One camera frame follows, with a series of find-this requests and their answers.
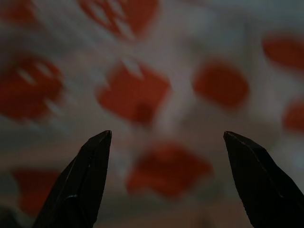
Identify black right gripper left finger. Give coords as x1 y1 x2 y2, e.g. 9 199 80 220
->
33 130 113 228

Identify white cloth with red pattern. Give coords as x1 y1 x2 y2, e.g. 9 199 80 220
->
0 0 304 228

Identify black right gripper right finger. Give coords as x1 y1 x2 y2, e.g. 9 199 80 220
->
223 131 304 228

